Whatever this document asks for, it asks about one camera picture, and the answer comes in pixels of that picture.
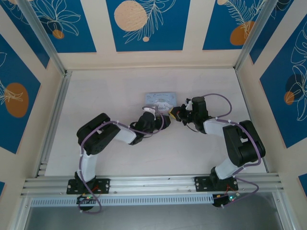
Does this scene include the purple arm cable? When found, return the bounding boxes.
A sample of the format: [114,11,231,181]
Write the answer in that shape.
[202,93,263,209]
[78,109,166,214]

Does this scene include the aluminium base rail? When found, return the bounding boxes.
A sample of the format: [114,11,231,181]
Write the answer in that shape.
[20,173,287,196]

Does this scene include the white slotted cable duct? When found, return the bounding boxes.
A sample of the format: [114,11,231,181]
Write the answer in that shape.
[31,194,214,207]

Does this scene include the grey metal panel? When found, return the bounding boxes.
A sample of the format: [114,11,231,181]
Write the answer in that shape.
[24,205,283,230]

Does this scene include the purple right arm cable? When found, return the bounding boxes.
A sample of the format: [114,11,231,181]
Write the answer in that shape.
[202,93,263,209]

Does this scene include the aluminium frame post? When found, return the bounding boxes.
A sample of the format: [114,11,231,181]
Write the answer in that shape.
[16,0,72,77]
[234,0,283,72]

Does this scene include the aluminium side rail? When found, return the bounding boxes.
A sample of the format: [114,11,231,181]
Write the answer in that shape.
[35,70,72,178]
[235,69,271,174]

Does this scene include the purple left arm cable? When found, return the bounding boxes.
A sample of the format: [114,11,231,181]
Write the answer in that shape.
[78,109,166,214]

